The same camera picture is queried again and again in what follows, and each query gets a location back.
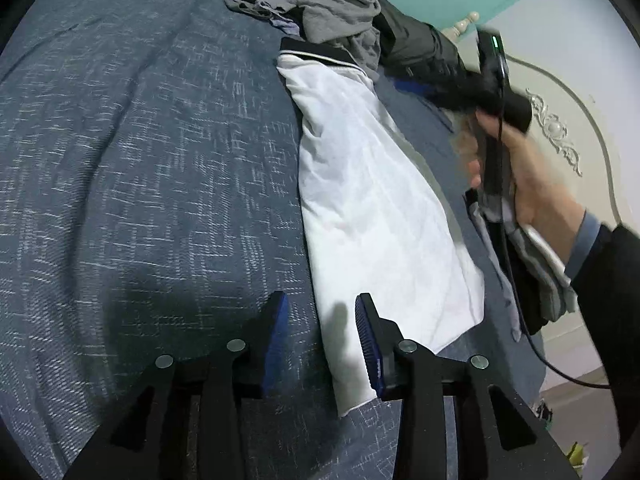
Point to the small yellow green object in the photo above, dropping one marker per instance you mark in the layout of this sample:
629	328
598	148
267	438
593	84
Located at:
577	454

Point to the person's right hand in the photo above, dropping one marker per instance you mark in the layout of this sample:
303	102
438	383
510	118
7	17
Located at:
535	185

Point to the white polo shirt black trim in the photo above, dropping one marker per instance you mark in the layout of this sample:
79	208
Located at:
370	210

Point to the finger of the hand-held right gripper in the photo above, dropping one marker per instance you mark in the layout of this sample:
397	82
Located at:
420	89

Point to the black folded garment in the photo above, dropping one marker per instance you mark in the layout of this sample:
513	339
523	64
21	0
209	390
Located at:
530	305

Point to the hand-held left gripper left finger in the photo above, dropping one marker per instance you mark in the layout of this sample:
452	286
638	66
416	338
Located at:
277	330

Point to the beige ornate headboard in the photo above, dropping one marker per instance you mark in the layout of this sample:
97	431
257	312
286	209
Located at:
575	85

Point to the light grey folded garment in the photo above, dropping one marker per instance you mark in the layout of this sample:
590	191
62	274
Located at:
492	250

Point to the blue woven bedspread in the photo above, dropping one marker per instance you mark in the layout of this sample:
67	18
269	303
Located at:
150	160

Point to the small blue-grey crumpled garment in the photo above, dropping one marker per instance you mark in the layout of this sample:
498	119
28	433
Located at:
265	10

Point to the white folded garment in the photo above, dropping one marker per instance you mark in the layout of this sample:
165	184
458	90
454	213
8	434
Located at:
545	255

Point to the person's right forearm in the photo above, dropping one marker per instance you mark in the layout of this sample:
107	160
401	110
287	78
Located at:
610	310

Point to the dark grey duvet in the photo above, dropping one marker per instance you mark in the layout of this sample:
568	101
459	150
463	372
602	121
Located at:
415	40

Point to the grey crumpled garment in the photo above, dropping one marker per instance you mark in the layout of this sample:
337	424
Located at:
340	15

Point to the small dark green object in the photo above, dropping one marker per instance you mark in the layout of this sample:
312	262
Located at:
544	410

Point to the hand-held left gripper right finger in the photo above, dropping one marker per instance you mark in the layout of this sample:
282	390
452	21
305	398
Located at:
367	340

